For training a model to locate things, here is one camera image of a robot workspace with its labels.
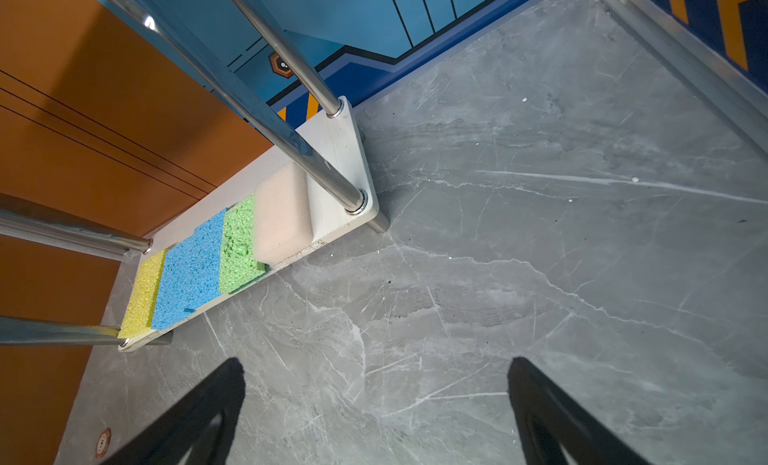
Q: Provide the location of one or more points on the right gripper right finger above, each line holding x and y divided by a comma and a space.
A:
554, 428

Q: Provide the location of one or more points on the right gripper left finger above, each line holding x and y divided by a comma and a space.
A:
199, 429

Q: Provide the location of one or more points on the yellow cellulose sponge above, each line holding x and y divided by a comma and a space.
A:
140, 309

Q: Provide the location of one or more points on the blue cellulose sponge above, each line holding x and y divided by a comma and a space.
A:
204, 263
171, 302

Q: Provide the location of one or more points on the green cellulose sponge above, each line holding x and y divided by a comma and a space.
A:
238, 265

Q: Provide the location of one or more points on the beige foam sponge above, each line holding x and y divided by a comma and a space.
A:
282, 220

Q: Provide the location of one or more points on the small red floor sticker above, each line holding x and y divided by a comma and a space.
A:
102, 445

